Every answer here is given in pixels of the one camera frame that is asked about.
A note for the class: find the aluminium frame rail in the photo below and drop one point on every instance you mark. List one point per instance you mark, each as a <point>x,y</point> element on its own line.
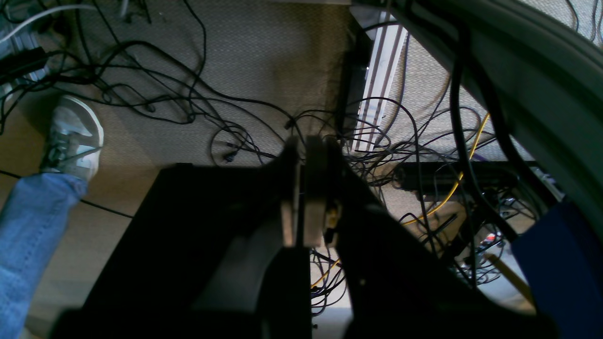
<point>385,55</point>

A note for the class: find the black power strip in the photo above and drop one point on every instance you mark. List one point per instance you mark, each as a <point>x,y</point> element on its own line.
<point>439,177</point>

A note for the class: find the blue jeans leg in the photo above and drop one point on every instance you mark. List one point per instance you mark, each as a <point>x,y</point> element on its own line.
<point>32,223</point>

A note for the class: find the white sneaker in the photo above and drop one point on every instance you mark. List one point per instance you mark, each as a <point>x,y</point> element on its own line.
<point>74,140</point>

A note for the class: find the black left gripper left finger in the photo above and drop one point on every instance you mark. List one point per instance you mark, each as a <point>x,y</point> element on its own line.
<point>210,254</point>

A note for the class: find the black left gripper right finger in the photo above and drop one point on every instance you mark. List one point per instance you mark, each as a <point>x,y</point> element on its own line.
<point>398,289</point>

